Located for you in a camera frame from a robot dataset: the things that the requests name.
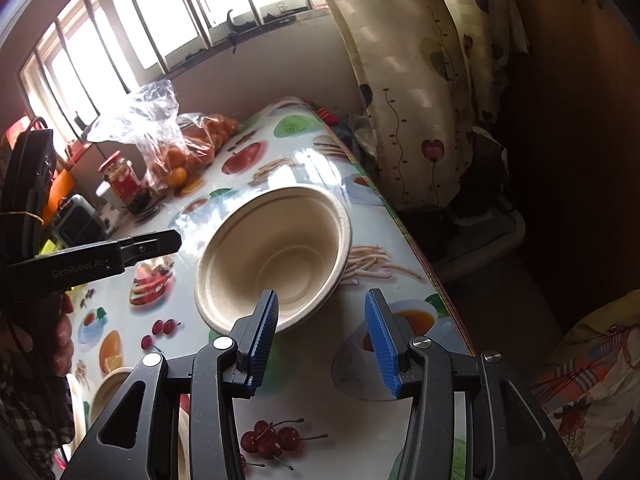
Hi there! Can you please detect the red lidded jar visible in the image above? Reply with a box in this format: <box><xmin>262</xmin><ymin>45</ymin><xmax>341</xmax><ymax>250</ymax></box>
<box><xmin>97</xmin><ymin>151</ymin><xmax>143</xmax><ymax>211</ymax></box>

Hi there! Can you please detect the white paper plate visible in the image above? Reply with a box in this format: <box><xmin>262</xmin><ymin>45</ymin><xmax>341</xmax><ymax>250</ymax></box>
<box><xmin>65</xmin><ymin>366</ymin><xmax>191</xmax><ymax>480</ymax></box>

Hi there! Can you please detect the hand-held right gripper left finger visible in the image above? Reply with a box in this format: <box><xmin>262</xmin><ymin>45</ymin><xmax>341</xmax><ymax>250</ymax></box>
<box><xmin>60</xmin><ymin>289</ymin><xmax>280</xmax><ymax>480</ymax></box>

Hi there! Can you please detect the grey plastic tub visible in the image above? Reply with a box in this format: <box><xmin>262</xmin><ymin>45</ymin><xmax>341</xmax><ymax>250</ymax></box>
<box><xmin>429</xmin><ymin>204</ymin><xmax>527</xmax><ymax>282</ymax></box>

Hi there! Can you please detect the heart print curtain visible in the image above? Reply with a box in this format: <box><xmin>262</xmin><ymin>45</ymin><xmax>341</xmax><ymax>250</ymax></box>
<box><xmin>315</xmin><ymin>0</ymin><xmax>531</xmax><ymax>211</ymax></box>

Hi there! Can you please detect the person's left forearm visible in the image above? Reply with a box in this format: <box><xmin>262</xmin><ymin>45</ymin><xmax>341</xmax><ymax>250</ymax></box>
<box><xmin>0</xmin><ymin>347</ymin><xmax>76</xmax><ymax>480</ymax></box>

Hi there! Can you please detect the person's left hand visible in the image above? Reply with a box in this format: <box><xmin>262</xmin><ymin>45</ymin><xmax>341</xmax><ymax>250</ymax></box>
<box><xmin>54</xmin><ymin>291</ymin><xmax>77</xmax><ymax>377</ymax></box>

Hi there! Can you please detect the dark grey device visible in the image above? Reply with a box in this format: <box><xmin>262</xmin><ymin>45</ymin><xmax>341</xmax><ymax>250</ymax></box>
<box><xmin>54</xmin><ymin>195</ymin><xmax>107</xmax><ymax>247</ymax></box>

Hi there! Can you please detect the pile of oranges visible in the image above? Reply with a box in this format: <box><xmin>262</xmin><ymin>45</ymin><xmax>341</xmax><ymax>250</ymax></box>
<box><xmin>145</xmin><ymin>114</ymin><xmax>240</xmax><ymax>191</ymax></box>

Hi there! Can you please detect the orange container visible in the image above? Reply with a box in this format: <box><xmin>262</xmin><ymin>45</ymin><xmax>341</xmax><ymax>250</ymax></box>
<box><xmin>46</xmin><ymin>169</ymin><xmax>77</xmax><ymax>213</ymax></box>

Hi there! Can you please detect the beige paper bowl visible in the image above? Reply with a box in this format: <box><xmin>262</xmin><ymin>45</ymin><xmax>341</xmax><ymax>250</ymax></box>
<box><xmin>194</xmin><ymin>187</ymin><xmax>353</xmax><ymax>336</ymax></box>
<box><xmin>199</xmin><ymin>186</ymin><xmax>351</xmax><ymax>326</ymax></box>

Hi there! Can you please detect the barred window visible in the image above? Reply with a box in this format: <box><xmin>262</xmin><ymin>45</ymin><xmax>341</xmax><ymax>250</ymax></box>
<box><xmin>20</xmin><ymin>0</ymin><xmax>332</xmax><ymax>136</ymax></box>

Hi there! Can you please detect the clear plastic bag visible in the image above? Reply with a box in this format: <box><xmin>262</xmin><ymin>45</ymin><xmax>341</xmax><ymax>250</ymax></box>
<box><xmin>89</xmin><ymin>80</ymin><xmax>241</xmax><ymax>192</ymax></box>

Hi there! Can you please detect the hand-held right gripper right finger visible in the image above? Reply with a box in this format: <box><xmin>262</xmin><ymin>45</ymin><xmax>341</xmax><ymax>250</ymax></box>
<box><xmin>364</xmin><ymin>287</ymin><xmax>583</xmax><ymax>480</ymax></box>

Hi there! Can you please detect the colourful printed blanket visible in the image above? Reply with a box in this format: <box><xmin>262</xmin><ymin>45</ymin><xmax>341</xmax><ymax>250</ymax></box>
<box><xmin>529</xmin><ymin>290</ymin><xmax>640</xmax><ymax>467</ymax></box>

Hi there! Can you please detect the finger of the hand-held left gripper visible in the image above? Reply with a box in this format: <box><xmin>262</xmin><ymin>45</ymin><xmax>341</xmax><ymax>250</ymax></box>
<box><xmin>116</xmin><ymin>229</ymin><xmax>182</xmax><ymax>267</ymax></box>

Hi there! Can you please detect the fruit print tablecloth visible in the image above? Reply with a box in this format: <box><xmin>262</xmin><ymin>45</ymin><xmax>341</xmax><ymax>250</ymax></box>
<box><xmin>60</xmin><ymin>96</ymin><xmax>476</xmax><ymax>480</ymax></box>

